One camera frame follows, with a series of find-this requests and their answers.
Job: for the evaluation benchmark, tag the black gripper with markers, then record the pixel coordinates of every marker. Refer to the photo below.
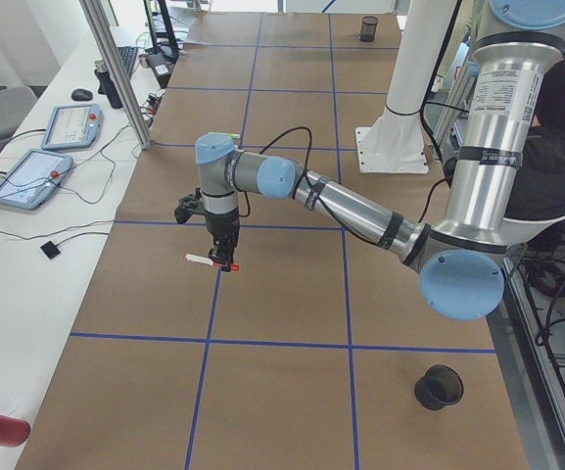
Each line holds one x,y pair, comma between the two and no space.
221,227

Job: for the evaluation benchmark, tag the red whiteboard marker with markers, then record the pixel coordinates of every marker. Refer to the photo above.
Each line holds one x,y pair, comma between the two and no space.
199,259

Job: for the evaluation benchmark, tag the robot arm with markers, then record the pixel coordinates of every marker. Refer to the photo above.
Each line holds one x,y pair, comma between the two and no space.
457,261

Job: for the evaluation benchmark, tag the small black sensor pad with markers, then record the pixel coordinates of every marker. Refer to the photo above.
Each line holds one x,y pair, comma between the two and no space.
50,249

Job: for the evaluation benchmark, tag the far teach pendant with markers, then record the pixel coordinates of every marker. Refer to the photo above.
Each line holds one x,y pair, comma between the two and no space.
72,127

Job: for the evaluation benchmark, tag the teach pendant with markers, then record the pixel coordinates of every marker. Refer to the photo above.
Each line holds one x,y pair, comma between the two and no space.
72,127
34,179

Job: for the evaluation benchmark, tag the black water bottle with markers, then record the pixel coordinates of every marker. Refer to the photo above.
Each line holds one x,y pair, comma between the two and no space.
106,84

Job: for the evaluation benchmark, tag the near teach pendant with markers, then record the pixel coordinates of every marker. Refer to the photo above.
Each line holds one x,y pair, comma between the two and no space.
34,179

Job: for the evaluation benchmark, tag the black computer mouse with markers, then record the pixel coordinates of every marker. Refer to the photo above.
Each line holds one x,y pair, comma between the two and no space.
81,95

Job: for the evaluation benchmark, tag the black keyboard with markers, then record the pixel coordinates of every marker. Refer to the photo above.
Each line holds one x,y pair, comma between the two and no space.
129,58

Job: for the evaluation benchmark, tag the solid black pen cup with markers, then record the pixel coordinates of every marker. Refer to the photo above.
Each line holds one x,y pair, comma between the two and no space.
440,386

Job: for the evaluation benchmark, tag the black mesh pen cup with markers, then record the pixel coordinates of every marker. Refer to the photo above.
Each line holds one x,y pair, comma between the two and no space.
368,28

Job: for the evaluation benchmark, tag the white plastic chair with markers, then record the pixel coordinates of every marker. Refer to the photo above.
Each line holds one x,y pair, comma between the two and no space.
537,235

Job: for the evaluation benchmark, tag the seated person in black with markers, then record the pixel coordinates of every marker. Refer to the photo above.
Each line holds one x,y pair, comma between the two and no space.
538,191

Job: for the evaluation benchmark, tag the white camera pillar base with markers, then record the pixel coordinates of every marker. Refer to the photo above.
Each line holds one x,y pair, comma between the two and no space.
394,143

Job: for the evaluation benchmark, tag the aluminium frame post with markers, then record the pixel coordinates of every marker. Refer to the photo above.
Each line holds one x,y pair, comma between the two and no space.
100,28

